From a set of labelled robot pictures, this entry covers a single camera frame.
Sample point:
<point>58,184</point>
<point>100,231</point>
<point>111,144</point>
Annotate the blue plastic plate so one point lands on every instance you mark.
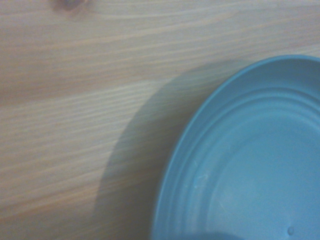
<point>250,155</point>

